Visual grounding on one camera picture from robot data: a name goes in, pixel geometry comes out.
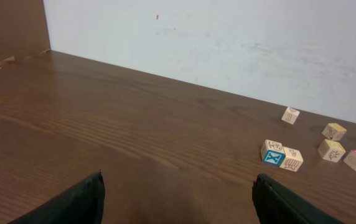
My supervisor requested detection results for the wooden block with drawing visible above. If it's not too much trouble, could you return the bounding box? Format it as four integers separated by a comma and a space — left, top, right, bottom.
279, 146, 303, 172

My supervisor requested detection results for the yellow top wooden block far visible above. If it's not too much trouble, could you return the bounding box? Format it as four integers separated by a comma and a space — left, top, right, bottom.
322, 123, 347, 141

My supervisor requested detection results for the yellow top wooden block near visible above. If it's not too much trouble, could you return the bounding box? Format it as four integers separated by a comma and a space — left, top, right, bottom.
317, 139, 346, 162

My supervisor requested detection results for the yellow wooden block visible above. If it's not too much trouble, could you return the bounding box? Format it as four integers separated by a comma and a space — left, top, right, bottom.
322, 123, 347, 141
317, 139, 346, 162

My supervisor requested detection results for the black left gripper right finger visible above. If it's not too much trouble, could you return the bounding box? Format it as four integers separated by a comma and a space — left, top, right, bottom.
252, 174, 340, 224

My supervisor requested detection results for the blue side wooden block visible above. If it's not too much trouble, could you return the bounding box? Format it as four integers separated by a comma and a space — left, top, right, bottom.
260, 139, 286, 166

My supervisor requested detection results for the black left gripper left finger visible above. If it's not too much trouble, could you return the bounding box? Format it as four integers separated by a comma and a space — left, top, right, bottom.
10, 171, 105, 224

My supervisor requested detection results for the plain wooden block far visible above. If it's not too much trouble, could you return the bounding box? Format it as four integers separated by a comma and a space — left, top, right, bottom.
281, 107, 300, 124

